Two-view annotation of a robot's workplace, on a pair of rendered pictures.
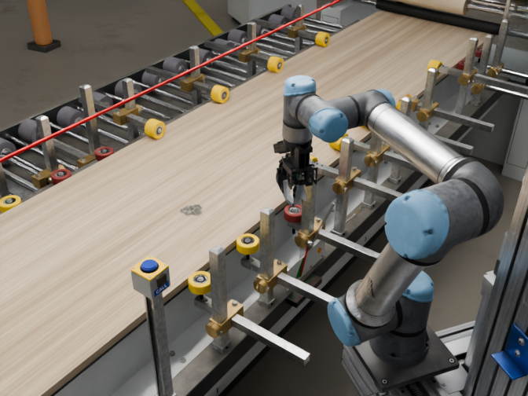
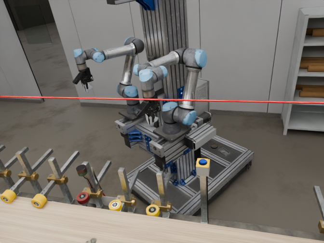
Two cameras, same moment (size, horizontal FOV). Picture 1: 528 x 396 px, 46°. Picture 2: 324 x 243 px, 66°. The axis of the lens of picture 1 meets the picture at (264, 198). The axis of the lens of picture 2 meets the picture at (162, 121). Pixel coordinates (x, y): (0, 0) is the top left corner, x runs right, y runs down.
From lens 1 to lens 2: 2.11 m
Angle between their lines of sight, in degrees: 86
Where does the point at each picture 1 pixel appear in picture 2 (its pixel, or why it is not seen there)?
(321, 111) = (161, 68)
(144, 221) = not seen: outside the picture
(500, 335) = (176, 96)
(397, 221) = (201, 59)
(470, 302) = not seen: hidden behind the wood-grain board
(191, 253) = (133, 224)
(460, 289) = not seen: hidden behind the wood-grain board
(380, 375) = (187, 129)
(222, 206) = (83, 231)
